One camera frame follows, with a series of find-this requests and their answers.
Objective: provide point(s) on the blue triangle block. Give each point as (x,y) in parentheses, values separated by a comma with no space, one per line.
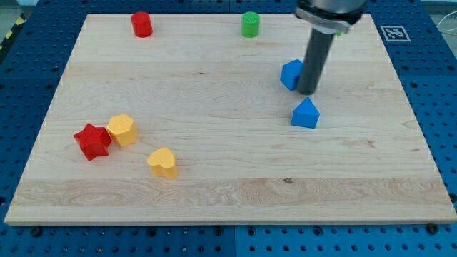
(305,114)

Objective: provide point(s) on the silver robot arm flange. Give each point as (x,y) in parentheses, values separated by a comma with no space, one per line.
(330,16)

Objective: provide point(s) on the wooden board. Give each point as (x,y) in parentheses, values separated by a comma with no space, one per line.
(214,98)

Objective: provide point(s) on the yellow heart block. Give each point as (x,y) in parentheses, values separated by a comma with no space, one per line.
(162,163)

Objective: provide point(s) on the blue cube block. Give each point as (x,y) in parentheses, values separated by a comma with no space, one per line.
(290,73)

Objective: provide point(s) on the yellow hexagon block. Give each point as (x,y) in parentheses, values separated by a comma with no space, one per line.
(123,130)

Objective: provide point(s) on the green cylinder block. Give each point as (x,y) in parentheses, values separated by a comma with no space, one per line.
(250,24)

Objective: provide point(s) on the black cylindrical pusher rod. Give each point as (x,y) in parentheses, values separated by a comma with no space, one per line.
(314,61)

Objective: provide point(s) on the red star block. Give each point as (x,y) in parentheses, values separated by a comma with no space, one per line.
(94,141)

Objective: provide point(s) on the red cylinder block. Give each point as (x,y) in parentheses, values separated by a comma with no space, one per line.
(141,23)

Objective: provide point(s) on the white fiducial marker tag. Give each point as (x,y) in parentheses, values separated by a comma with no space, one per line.
(394,33)

